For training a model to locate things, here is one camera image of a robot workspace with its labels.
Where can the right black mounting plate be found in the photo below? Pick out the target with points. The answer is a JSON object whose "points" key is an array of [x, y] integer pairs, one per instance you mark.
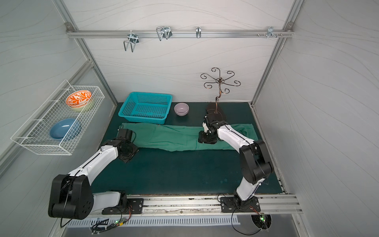
{"points": [[234, 204]]}

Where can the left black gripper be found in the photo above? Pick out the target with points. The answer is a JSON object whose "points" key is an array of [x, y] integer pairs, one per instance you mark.
{"points": [[129, 152]]}

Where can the metal double hook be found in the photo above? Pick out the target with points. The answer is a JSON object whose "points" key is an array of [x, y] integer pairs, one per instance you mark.
{"points": [[130, 43]]}

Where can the small pink bowl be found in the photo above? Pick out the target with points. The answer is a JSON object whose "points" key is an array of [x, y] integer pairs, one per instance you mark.
{"points": [[181, 109]]}

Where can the teal plastic basket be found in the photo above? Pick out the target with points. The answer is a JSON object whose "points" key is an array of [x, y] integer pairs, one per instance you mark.
{"points": [[143, 107]]}

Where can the metal hook right end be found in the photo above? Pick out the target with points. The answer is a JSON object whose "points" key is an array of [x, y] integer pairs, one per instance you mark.
{"points": [[270, 34]]}

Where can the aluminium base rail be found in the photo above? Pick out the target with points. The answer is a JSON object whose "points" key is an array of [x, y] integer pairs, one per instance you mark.
{"points": [[210, 205]]}

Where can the black mounting plate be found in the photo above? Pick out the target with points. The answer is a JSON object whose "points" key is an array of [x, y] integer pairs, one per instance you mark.
{"points": [[234, 204], [133, 206]]}

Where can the dark green table mat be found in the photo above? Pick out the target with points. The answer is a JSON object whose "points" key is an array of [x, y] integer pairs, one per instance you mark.
{"points": [[160, 172]]}

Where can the green long pants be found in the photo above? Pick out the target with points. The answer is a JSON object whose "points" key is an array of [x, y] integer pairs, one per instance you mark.
{"points": [[175, 138]]}

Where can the orange patterned bowl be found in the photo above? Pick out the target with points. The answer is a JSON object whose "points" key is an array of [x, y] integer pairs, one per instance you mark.
{"points": [[78, 99]]}

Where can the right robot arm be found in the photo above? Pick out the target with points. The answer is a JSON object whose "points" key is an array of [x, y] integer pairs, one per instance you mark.
{"points": [[255, 161]]}

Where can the small metal hook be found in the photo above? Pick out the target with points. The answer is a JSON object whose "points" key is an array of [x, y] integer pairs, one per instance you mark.
{"points": [[198, 32]]}

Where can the white vent grille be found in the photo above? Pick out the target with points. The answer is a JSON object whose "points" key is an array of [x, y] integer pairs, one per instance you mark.
{"points": [[157, 221]]}

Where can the blue bowl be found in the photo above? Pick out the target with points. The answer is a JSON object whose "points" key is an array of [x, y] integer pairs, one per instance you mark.
{"points": [[65, 130]]}

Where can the dark metal jewelry stand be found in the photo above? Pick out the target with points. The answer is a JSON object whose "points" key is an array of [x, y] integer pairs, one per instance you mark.
{"points": [[213, 110]]}

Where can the aluminium top rail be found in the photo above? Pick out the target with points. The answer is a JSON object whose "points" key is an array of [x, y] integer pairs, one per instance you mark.
{"points": [[184, 34]]}

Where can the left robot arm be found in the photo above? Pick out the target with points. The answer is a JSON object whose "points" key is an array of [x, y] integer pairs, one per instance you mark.
{"points": [[71, 196]]}

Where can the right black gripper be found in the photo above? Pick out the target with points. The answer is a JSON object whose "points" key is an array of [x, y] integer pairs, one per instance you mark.
{"points": [[207, 138]]}

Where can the white wire wall basket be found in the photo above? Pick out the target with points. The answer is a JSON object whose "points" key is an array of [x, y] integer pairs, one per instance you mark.
{"points": [[34, 136]]}

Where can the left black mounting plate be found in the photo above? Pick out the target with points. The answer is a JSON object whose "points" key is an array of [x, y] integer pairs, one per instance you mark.
{"points": [[133, 206]]}

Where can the metal loop hook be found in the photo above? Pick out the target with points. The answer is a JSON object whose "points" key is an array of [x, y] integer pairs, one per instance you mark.
{"points": [[163, 32]]}

